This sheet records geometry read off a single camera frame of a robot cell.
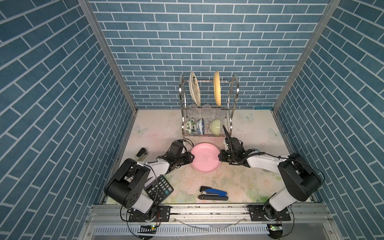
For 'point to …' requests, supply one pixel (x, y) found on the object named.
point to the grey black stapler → (142, 154)
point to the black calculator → (158, 189)
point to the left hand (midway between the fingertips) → (193, 157)
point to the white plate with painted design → (194, 88)
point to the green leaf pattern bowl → (190, 126)
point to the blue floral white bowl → (200, 126)
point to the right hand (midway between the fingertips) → (217, 154)
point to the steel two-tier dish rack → (206, 106)
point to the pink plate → (206, 159)
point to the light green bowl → (215, 126)
